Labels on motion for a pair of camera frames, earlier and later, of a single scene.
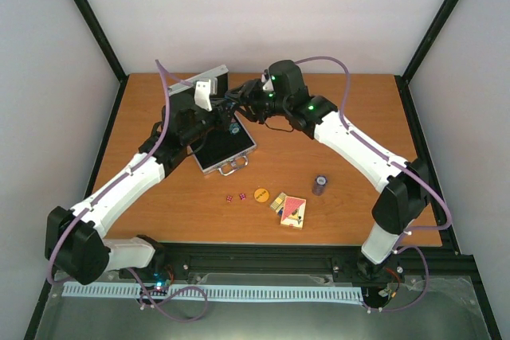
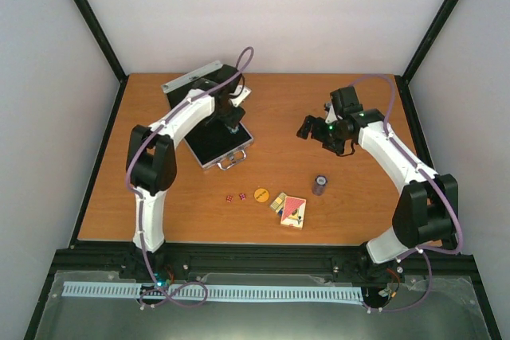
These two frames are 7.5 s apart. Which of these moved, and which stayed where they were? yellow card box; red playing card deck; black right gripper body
Moved: black right gripper body
Stayed: yellow card box; red playing card deck
